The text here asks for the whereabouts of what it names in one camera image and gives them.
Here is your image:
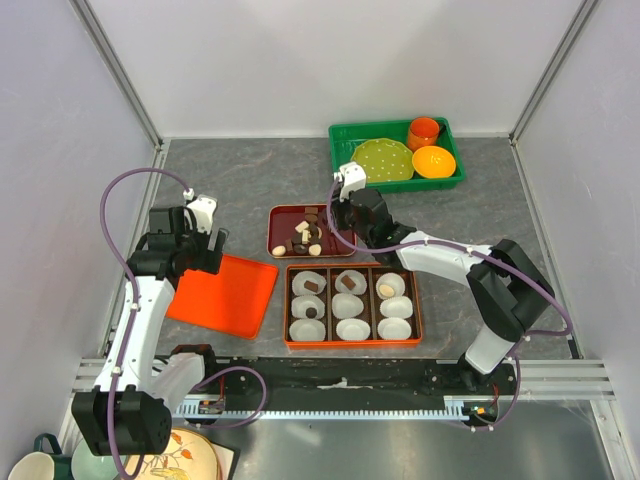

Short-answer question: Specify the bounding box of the orange box lid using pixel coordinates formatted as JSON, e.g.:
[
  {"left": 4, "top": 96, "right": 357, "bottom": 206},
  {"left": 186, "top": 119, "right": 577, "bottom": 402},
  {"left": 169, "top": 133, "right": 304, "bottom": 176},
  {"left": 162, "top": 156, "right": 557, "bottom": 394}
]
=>
[{"left": 167, "top": 255, "right": 279, "bottom": 340}]

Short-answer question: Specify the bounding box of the brown square chocolate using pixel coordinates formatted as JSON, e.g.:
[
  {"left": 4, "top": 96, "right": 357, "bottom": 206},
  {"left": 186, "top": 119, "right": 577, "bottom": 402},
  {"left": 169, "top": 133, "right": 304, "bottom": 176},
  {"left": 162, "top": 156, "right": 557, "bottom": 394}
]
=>
[{"left": 341, "top": 276, "right": 356, "bottom": 290}]

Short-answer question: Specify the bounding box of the dark red lacquer tray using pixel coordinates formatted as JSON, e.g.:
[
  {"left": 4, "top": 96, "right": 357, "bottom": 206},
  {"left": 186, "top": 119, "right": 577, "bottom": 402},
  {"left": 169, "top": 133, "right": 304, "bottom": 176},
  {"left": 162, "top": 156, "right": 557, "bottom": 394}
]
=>
[{"left": 267, "top": 204, "right": 355, "bottom": 259}]

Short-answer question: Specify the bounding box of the white oval chocolate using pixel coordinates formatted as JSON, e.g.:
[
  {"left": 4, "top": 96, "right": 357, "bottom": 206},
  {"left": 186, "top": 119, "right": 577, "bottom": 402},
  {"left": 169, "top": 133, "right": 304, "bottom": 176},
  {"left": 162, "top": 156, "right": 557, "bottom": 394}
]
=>
[{"left": 379, "top": 285, "right": 394, "bottom": 297}]

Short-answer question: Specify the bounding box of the brown bar chocolate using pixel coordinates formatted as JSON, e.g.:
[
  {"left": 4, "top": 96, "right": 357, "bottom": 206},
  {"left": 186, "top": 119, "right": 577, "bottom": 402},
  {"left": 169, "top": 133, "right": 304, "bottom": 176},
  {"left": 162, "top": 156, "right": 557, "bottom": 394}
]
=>
[{"left": 303, "top": 280, "right": 324, "bottom": 294}]

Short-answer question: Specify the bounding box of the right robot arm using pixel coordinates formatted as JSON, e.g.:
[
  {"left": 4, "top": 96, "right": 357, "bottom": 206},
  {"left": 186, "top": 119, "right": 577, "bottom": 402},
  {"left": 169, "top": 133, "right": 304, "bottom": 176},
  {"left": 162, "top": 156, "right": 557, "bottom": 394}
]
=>
[{"left": 326, "top": 182, "right": 558, "bottom": 394}]

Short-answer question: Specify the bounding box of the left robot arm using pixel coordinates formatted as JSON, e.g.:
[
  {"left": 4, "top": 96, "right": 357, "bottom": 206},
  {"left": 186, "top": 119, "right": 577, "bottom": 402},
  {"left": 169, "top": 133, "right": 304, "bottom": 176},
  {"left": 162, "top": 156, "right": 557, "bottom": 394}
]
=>
[{"left": 72, "top": 195, "right": 228, "bottom": 456}]

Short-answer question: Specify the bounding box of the white triangular chocolate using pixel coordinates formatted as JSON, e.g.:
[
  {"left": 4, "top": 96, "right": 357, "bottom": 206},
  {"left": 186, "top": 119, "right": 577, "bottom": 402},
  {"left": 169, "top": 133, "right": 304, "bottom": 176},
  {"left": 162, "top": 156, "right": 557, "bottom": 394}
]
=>
[{"left": 308, "top": 244, "right": 322, "bottom": 256}]

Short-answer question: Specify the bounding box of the white round chocolate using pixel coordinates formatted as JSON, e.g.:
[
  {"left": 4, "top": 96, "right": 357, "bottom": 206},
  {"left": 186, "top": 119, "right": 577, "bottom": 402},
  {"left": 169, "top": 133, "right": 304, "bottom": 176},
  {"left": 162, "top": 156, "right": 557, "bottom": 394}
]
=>
[{"left": 271, "top": 245, "right": 287, "bottom": 257}]

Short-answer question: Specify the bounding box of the orange chocolate box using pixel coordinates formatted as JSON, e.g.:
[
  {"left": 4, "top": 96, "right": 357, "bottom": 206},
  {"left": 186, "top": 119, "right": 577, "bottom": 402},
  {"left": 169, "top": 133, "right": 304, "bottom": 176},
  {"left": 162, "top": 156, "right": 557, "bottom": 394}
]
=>
[{"left": 284, "top": 264, "right": 423, "bottom": 350}]

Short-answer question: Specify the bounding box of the yellow-green dotted plate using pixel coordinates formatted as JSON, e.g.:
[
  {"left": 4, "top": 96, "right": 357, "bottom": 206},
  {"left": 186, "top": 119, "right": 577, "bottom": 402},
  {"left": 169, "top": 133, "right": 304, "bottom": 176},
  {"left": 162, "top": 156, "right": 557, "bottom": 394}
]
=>
[{"left": 351, "top": 138, "right": 414, "bottom": 183}]

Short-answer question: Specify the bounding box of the white paper cup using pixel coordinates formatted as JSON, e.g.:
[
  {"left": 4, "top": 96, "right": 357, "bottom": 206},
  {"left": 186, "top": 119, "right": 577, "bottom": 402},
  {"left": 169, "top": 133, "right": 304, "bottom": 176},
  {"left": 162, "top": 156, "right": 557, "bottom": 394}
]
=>
[
  {"left": 290, "top": 295, "right": 326, "bottom": 320},
  {"left": 289, "top": 319, "right": 326, "bottom": 342},
  {"left": 336, "top": 318, "right": 371, "bottom": 342},
  {"left": 331, "top": 293, "right": 364, "bottom": 319},
  {"left": 377, "top": 317, "right": 412, "bottom": 341},
  {"left": 334, "top": 269, "right": 367, "bottom": 295},
  {"left": 380, "top": 296, "right": 414, "bottom": 319},
  {"left": 375, "top": 272, "right": 406, "bottom": 300},
  {"left": 291, "top": 270, "right": 327, "bottom": 296}
]

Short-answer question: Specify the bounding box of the green plastic bin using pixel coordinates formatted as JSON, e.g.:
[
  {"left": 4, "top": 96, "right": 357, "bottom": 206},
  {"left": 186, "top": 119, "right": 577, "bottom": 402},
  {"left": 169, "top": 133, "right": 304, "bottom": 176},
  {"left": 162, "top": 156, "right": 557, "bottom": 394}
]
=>
[{"left": 328, "top": 117, "right": 466, "bottom": 193}]

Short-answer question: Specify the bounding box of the orange bowl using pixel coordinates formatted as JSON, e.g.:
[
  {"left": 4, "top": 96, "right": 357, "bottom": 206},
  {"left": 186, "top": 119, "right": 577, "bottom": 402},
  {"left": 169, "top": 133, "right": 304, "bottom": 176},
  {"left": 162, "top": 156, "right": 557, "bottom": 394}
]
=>
[{"left": 412, "top": 145, "right": 457, "bottom": 179}]

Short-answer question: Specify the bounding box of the orange cup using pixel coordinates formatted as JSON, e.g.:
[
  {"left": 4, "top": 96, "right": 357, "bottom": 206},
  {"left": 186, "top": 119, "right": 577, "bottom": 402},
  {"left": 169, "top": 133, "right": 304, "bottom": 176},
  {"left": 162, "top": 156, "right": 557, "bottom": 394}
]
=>
[{"left": 407, "top": 117, "right": 440, "bottom": 152}]

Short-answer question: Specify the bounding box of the floral decorated plate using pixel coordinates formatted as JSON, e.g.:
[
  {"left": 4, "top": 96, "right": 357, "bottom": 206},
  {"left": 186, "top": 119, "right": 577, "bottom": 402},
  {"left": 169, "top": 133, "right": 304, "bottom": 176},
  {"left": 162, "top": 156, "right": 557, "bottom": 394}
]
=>
[{"left": 136, "top": 428, "right": 223, "bottom": 480}]

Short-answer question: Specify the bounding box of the pale green bowl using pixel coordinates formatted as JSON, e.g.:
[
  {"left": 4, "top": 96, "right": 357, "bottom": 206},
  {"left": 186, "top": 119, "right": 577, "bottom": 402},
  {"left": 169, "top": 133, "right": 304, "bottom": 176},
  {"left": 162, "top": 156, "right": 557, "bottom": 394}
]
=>
[{"left": 71, "top": 440, "right": 119, "bottom": 480}]

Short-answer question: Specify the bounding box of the dark green mug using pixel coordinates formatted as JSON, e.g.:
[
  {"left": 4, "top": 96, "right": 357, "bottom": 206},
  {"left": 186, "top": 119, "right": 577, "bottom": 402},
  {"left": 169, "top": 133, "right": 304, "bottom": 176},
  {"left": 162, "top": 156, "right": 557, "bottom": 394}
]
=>
[{"left": 33, "top": 433, "right": 71, "bottom": 474}]

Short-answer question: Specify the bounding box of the white mug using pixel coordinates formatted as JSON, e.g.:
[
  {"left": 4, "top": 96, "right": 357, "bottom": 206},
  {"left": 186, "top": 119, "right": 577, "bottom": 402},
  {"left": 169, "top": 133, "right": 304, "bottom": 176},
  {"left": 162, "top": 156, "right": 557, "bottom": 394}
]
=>
[{"left": 8, "top": 452, "right": 55, "bottom": 480}]

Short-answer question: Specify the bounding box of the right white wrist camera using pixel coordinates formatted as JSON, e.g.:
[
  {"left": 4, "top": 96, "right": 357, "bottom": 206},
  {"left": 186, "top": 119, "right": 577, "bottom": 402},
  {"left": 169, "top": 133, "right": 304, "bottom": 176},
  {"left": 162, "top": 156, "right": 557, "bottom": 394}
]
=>
[{"left": 334, "top": 162, "right": 367, "bottom": 202}]

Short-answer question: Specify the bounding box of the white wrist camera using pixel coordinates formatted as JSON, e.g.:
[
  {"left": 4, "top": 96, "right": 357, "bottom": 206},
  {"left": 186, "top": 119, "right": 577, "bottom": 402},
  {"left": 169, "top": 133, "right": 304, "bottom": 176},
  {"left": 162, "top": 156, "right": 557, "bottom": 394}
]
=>
[
  {"left": 334, "top": 162, "right": 367, "bottom": 202},
  {"left": 183, "top": 188, "right": 218, "bottom": 235}
]

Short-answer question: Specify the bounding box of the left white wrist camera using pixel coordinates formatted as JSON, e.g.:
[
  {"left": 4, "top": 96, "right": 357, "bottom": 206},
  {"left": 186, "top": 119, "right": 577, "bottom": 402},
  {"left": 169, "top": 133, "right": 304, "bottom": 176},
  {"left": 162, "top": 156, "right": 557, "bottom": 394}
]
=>
[{"left": 183, "top": 188, "right": 218, "bottom": 235}]

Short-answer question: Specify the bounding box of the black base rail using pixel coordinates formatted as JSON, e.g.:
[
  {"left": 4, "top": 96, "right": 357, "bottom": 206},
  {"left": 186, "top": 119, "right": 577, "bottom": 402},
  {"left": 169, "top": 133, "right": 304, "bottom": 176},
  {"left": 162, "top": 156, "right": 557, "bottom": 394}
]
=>
[{"left": 188, "top": 348, "right": 517, "bottom": 418}]

